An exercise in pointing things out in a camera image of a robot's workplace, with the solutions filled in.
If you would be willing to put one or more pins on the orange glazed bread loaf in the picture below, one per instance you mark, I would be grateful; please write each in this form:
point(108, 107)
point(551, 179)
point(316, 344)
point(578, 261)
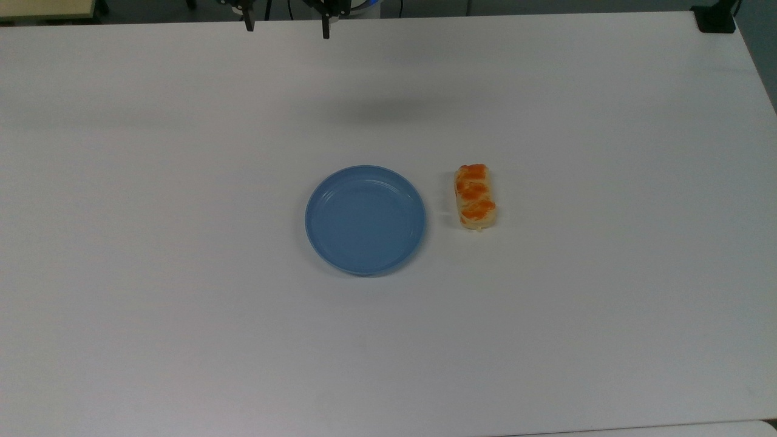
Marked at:
point(476, 197)

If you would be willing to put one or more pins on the black tripod leg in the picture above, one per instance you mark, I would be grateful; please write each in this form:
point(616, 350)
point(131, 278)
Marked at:
point(268, 8)

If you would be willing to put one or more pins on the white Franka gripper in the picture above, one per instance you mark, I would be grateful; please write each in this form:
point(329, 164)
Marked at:
point(337, 6)

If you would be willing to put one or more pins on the light wooden table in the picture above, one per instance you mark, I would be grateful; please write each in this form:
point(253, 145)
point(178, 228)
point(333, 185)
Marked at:
point(42, 8)

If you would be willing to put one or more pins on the blue round plate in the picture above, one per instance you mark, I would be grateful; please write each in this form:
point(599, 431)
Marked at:
point(365, 220)

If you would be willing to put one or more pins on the black table clamp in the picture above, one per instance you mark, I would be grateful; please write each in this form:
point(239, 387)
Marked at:
point(715, 18)

